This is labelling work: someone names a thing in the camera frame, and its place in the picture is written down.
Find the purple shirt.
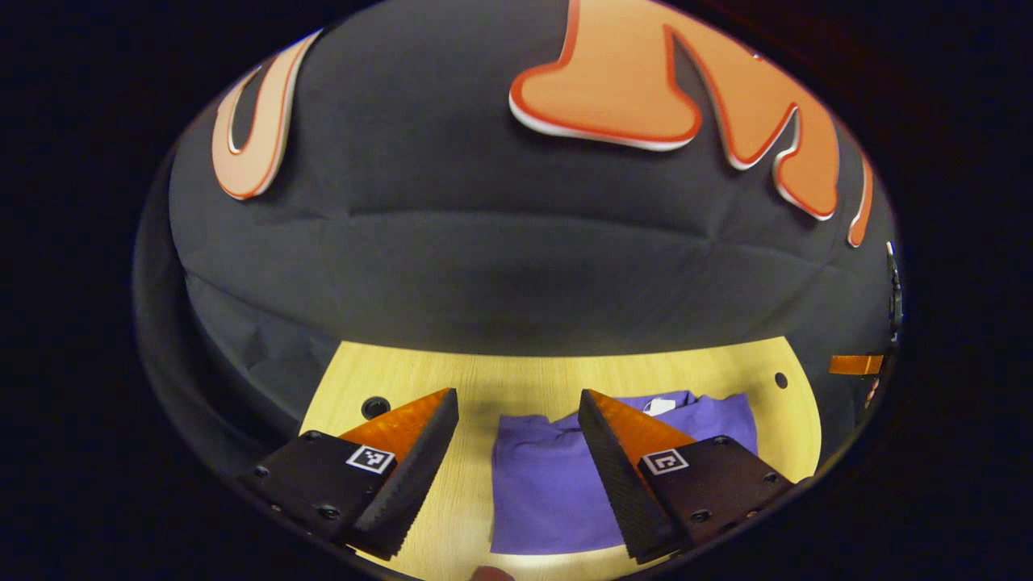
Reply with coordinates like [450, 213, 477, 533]
[490, 391, 759, 556]

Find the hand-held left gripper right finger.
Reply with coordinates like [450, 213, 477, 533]
[577, 389, 796, 564]

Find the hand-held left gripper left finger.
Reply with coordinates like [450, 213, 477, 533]
[238, 387, 460, 562]

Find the black backdrop cloth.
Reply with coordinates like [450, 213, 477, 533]
[133, 0, 901, 485]

